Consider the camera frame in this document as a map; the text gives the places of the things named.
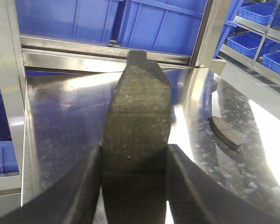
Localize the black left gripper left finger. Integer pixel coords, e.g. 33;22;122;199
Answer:
0;147;101;224

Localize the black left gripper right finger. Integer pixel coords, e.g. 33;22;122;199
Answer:
166;144;280;224

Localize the grey brake pad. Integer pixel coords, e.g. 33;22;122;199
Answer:
101;51;172;224
208;116;242;152

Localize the lower left blue bin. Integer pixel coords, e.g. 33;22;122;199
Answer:
0;92;19;174

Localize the right blue plastic crate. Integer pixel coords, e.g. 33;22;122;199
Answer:
118;0;245;59

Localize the blue plastic crate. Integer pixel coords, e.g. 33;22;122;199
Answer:
15;0;121;44
118;0;245;59

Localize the left blue plastic crate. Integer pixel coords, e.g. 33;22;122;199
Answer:
15;0;121;44

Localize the stainless steel rack frame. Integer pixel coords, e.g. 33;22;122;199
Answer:
0;0;231;154

